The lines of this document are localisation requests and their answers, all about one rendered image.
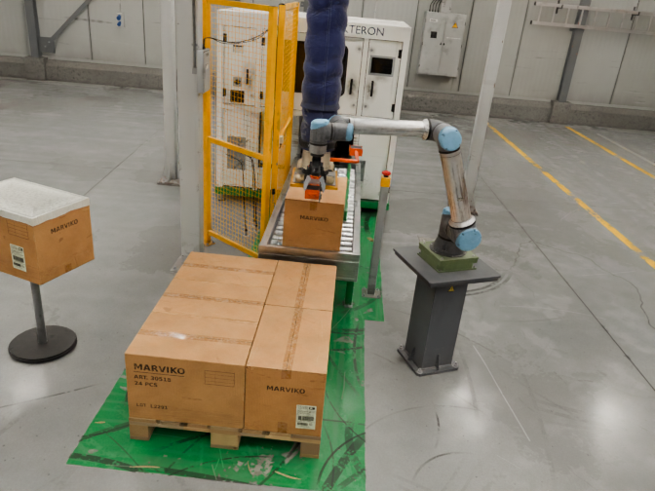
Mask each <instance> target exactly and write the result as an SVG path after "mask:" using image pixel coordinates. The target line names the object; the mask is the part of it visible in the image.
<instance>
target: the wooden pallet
mask: <svg viewBox="0 0 655 491"><path fill-rule="evenodd" d="M129 424H130V438H131V439H140V440H149V439H150V437H151V435H152V433H153V431H154V429H155V427H159V428H169V429H178V430H187V431H196V432H206V433H211V447H214V448H224V449H233V450H238V448H239V444H240V441H241V437H242V436H252V437H261V438H271V439H279V440H289V441H298V442H301V445H300V457H307V458H317V459H319V453H320V443H321V437H320V436H310V435H301V434H282V433H273V432H264V431H255V430H245V426H244V428H243V429H236V428H226V427H218V426H208V425H199V424H189V423H179V422H171V421H161V420H152V419H142V418H134V417H129Z"/></svg>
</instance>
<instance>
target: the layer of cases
mask: <svg viewBox="0 0 655 491"><path fill-rule="evenodd" d="M335 277H336V266H330V265H321V264H311V263H301V262H291V261H282V260H279V262H278V260H272V259H262V258H252V257H243V256H233V255H223V254H213V253H203V252H194V251H191V252H190V254H189V255H188V257H187V258H186V260H185V261H184V263H183V264H182V266H181V267H180V269H179V270H178V272H177V273H176V275H175V277H174V278H173V280H172V282H171V283H170V285H169V286H168V288H167V289H166V291H165V292H164V294H163V295H162V297H161V298H160V300H159V302H158V303H157V305H156V306H155V308H154V309H153V311H152V312H151V314H150V315H149V317H148V318H147V320H146V321H145V323H144V324H143V326H142V327H141V329H140V331H139V332H138V334H137V335H136V337H135V339H134V340H133V342H132V343H131V345H130V346H129V348H128V349H127V351H126V352H125V364H126V376H127V389H128V403H129V415H130V417H134V418H142V419H152V420H161V421H171V422H179V423H189V424H199V425H208V426H218V427H226V428H236V429H243V428H244V426H245V430H255V431H264V432H273V433H282V434H301V435H310V436H321V429H322V420H323V410H324V401H325V391H326V381H327V372H328V351H329V340H330V330H331V320H332V309H333V298H334V288H335Z"/></svg>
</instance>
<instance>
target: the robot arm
mask: <svg viewBox="0 0 655 491"><path fill-rule="evenodd" d="M310 129H311V130H310V142H309V145H308V147H309V152H310V155H311V156H313V157H312V162H311V161H310V166H309V169H307V171H306V172H305V174H304V186H303V187H304V191H305V189H306V188H307V186H308V182H309V181H310V180H311V176H310V174H311V175H312V176H318V177H319V176H321V177H320V178H319V180H320V182H321V184H322V185H321V186H322V188H323V189H322V191H323V193H324V192H325V189H326V180H327V176H326V173H325V170H324V168H323V165H324V163H322V162H321V157H324V155H325V154H326V152H327V143H328V140H337V141H351V140H352V138H353V134H372V135H394V136H416V137H422V139H423V140H432V141H436V142H437V144H438V149H439V153H440V157H441V162H442V168H443V178H444V183H445V189H446V194H447V199H448V204H449V207H446V208H444V209H443V213H442V219H441V224H440V229H439V234H438V236H437V238H436V239H435V241H434V243H433V249H434V250H435V251H437V252H439V253H442V254H445V255H460V254H462V253H463V251H469V250H473V249H474V248H476V247H477V246H478V245H479V244H480V243H481V240H482V235H481V232H480V231H479V230H478V229H477V225H476V219H475V217H474V216H473V215H471V212H470V206H469V200H468V194H467V187H466V181H465V175H464V170H463V164H462V158H461V152H460V144H461V141H462V137H461V134H460V132H459V131H458V129H456V128H454V127H453V126H451V125H450V124H448V123H446V122H444V121H440V120H435V119H424V120H423V121H404V120H384V119H365V118H350V117H341V116H340V115H333V116H331V117H330V118H329V120H327V119H316V120H313V121H312V122H311V127H310Z"/></svg>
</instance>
